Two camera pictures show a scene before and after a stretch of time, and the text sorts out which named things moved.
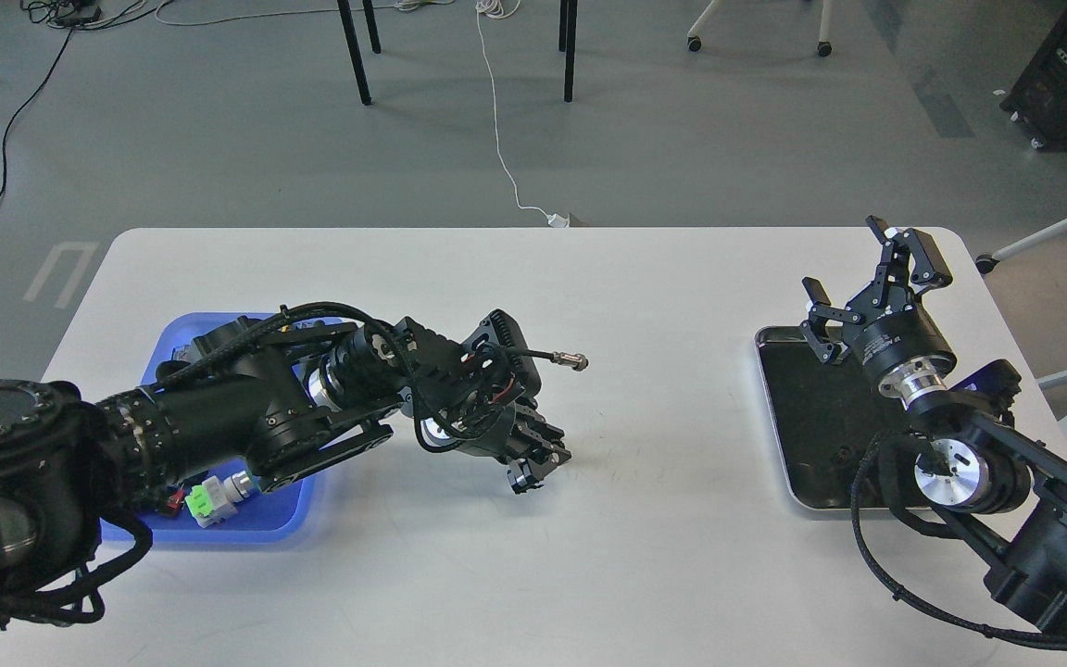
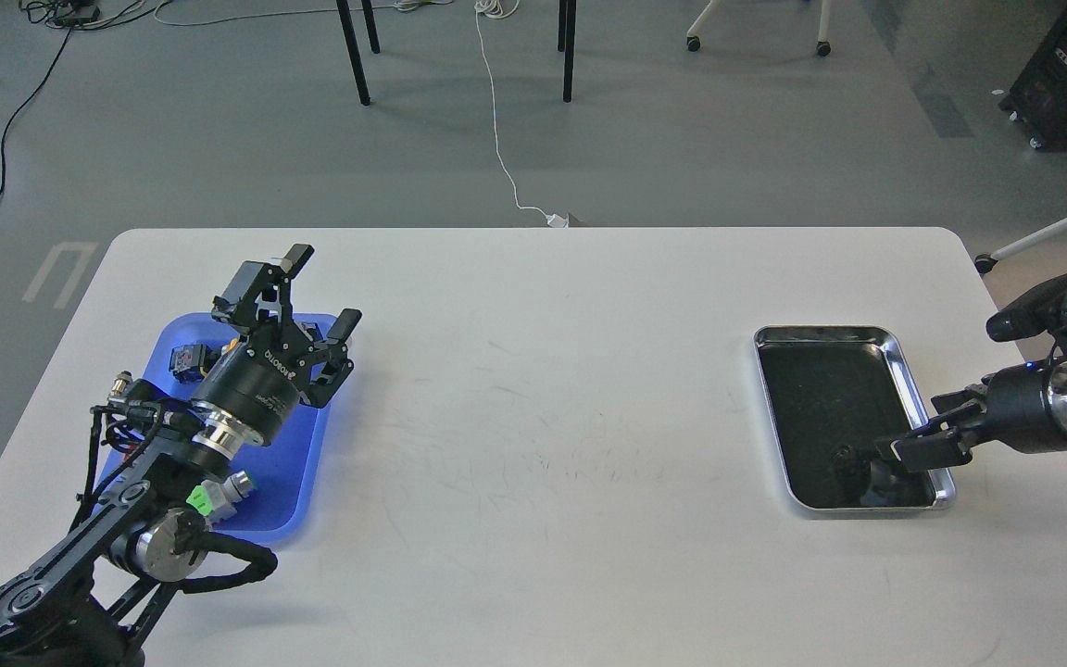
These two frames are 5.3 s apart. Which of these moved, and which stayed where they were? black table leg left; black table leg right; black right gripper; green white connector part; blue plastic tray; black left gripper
Moved: black right gripper; black left gripper
Stayed: blue plastic tray; black table leg left; black table leg right; green white connector part
